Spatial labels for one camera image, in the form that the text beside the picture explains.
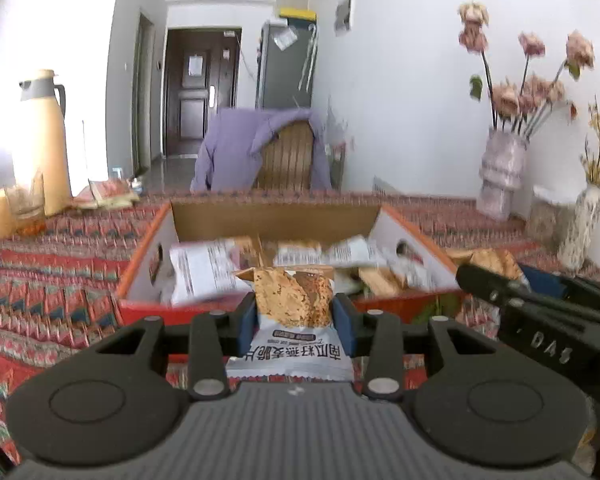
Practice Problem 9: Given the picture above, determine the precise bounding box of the floral patterned vase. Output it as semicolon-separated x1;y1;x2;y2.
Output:
557;185;600;273

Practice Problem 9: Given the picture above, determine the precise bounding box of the dark brown door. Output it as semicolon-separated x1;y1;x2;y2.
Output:
165;29;242;158

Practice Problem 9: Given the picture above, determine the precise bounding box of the wooden chair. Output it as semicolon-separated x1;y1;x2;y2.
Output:
255;121;315;191

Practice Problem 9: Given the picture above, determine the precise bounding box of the glass cup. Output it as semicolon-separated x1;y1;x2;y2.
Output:
4;172;47;236

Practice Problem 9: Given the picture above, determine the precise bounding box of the paper sheet on refrigerator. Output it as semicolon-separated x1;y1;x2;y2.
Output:
274;26;299;51

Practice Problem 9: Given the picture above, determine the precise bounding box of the purple jacket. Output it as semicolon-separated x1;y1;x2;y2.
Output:
190;107;333;192

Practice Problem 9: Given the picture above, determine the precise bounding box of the grey refrigerator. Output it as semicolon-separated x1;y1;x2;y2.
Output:
256;20;318;110

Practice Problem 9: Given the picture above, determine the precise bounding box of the red cardboard box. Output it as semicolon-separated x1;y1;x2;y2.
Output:
116;199;468;328

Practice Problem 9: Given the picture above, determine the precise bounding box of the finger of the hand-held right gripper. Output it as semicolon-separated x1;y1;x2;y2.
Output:
455;262;600;326
521;264;600;314

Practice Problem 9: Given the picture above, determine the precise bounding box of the red white packet stack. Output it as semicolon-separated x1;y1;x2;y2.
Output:
72;177;142;210

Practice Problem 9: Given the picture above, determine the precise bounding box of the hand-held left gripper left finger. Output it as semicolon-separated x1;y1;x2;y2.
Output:
94;291;258;402

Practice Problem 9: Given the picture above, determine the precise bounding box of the yellow box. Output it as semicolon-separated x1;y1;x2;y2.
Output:
278;7;317;23

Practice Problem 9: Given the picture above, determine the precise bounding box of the yellow thermos jug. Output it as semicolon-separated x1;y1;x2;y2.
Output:
12;70;73;217

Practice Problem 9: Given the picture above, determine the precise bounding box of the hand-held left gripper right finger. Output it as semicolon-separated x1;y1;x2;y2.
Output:
333;292;503;403

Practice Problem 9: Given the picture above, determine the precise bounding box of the pink ceramic vase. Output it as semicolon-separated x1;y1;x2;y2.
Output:
476;127;531;221

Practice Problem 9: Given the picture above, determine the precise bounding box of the pile of white snack packets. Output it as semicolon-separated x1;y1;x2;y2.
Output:
160;236;438;308

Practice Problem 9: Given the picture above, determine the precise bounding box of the white umbrella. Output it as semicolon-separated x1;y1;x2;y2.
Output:
300;24;317;92

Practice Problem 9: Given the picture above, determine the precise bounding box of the dried pink rose bouquet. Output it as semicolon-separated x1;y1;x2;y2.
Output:
457;1;596;136

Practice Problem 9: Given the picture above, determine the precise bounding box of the grey interior door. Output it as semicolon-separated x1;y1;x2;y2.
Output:
137;14;156;173

